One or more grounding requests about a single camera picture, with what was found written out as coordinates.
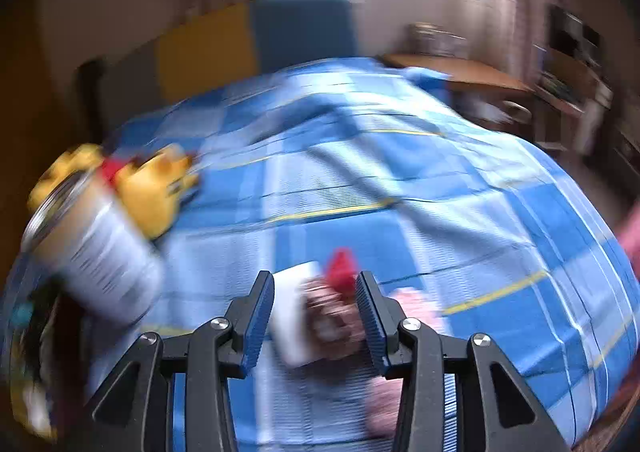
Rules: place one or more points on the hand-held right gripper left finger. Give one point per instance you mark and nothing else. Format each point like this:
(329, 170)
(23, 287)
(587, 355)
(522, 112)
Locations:
(257, 322)

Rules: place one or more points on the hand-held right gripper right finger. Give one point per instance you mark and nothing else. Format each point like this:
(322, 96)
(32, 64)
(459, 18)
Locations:
(372, 327)

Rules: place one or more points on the blue and white box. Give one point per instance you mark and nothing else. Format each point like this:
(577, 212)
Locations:
(292, 312)

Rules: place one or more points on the small pink doll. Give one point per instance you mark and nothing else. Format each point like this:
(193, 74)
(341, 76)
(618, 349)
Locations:
(332, 317)

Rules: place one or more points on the yellow plush toy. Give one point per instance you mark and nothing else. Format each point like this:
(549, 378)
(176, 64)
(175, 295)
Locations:
(150, 197)

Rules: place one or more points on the large cream tin can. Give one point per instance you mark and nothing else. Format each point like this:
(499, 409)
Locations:
(100, 252)

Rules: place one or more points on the teal and pink plush toy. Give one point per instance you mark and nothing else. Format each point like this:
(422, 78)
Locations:
(21, 316)

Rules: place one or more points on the blue checkered blanket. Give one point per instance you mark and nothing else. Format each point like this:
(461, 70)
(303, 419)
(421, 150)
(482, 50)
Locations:
(400, 182)

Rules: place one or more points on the wooden desk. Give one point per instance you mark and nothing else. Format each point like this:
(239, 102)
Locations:
(460, 72)

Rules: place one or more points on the grey yellow blue headboard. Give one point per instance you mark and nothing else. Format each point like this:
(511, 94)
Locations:
(210, 47)

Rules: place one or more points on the glass jars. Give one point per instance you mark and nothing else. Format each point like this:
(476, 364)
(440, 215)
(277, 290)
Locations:
(437, 40)

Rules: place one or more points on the cluttered shelf unit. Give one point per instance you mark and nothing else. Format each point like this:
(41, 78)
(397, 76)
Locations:
(570, 67)

